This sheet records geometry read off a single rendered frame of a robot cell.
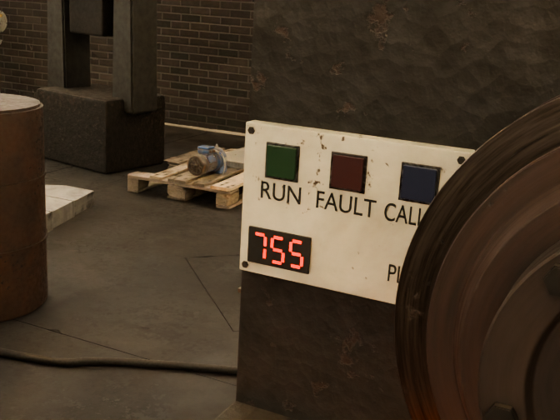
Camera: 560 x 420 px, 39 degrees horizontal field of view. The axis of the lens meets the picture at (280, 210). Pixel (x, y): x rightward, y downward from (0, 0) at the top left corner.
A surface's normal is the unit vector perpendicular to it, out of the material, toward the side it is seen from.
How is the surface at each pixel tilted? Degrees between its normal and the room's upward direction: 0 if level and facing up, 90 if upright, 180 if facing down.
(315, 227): 90
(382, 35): 90
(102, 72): 90
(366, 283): 90
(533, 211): 52
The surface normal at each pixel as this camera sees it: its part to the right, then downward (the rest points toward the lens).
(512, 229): -0.82, -0.52
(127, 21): -0.59, 0.18
